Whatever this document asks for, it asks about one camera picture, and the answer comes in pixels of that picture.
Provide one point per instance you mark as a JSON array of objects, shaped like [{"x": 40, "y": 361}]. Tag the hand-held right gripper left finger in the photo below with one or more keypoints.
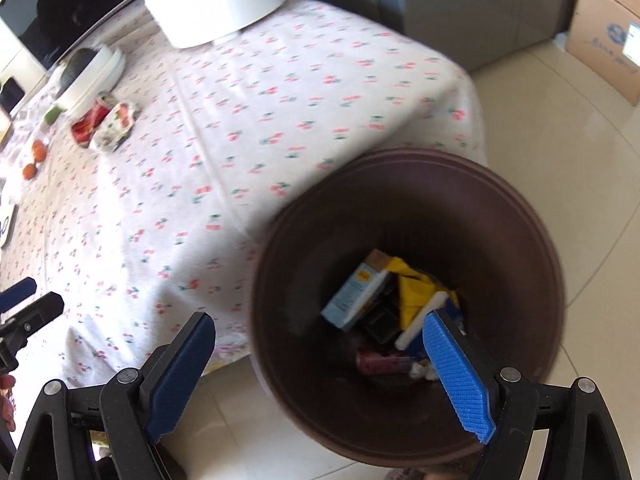
[{"x": 185, "y": 365}]

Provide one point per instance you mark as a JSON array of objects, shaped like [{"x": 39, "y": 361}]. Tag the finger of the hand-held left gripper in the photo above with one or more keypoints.
[
  {"x": 17, "y": 295},
  {"x": 35, "y": 315}
]

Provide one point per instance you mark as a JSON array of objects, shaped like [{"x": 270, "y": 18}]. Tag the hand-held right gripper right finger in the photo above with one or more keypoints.
[{"x": 455, "y": 370}]

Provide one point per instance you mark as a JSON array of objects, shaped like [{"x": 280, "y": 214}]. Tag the blue and white small box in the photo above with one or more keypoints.
[{"x": 425, "y": 320}]

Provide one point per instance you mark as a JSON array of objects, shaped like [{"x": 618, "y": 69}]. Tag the pink red wrapper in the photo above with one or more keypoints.
[{"x": 380, "y": 362}]

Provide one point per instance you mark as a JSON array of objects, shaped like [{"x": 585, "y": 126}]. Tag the yellow packaging bag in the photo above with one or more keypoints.
[{"x": 415, "y": 295}]

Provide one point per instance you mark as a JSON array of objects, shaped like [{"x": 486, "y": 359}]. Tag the light blue carton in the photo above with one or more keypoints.
[{"x": 352, "y": 297}]

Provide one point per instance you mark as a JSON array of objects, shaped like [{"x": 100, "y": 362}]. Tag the brown plastic bin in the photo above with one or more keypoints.
[{"x": 310, "y": 240}]

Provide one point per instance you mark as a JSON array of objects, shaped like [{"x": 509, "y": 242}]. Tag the person's left hand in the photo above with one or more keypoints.
[{"x": 6, "y": 405}]

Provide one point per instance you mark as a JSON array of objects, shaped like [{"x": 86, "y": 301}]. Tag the orange fruit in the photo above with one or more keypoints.
[
  {"x": 30, "y": 171},
  {"x": 39, "y": 150}
]

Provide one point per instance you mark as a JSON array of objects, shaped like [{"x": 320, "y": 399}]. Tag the small green object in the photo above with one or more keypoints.
[{"x": 54, "y": 114}]

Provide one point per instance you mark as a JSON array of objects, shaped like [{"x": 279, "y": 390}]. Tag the red snack wrapper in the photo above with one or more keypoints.
[{"x": 87, "y": 122}]

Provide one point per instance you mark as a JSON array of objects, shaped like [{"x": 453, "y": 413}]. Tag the cartoon print wrapper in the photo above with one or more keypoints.
[{"x": 117, "y": 127}]

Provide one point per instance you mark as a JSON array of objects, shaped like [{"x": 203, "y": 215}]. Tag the black phone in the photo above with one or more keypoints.
[{"x": 11, "y": 94}]

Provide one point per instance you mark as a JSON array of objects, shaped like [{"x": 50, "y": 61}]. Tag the stack of white bowls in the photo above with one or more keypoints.
[{"x": 100, "y": 80}]

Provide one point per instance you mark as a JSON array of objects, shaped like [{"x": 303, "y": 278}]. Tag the cherry print tablecloth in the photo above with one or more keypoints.
[{"x": 250, "y": 110}]

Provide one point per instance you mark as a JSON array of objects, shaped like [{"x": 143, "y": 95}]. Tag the dark screen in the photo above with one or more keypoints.
[{"x": 40, "y": 10}]

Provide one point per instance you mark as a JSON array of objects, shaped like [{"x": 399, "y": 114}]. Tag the white electric cooker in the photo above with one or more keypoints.
[{"x": 215, "y": 5}]

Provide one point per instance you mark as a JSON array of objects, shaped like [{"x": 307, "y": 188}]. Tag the grey cabinet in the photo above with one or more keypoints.
[{"x": 475, "y": 10}]

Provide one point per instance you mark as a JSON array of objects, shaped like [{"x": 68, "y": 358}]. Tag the cardboard box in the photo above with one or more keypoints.
[{"x": 600, "y": 35}]

